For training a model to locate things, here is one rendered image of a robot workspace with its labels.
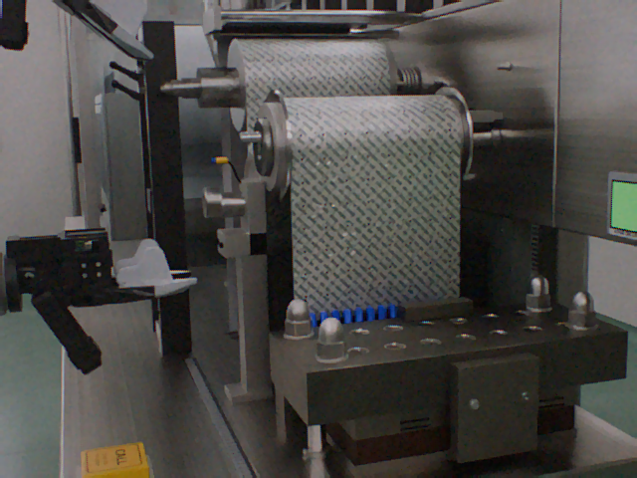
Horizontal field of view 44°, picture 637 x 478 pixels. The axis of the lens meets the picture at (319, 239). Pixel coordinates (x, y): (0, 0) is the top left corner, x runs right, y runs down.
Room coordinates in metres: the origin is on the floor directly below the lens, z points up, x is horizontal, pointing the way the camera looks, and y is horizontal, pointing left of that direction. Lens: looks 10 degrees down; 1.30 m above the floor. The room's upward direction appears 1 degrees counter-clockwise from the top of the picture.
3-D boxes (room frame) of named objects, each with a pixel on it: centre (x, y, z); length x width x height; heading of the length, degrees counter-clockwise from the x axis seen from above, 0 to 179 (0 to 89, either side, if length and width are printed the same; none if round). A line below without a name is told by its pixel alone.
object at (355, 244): (1.01, -0.08, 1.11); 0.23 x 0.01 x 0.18; 107
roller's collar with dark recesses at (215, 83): (1.26, 0.16, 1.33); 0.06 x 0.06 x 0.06; 17
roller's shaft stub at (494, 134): (1.12, -0.22, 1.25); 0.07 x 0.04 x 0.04; 107
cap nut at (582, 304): (0.92, -0.32, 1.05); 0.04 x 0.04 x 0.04
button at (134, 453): (0.81, 0.23, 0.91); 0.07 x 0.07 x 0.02; 17
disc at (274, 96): (1.03, 0.05, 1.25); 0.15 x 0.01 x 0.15; 17
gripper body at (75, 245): (0.89, 0.30, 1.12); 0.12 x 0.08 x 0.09; 108
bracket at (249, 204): (1.05, 0.11, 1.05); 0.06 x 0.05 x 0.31; 107
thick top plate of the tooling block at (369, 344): (0.91, -0.15, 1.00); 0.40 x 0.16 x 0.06; 107
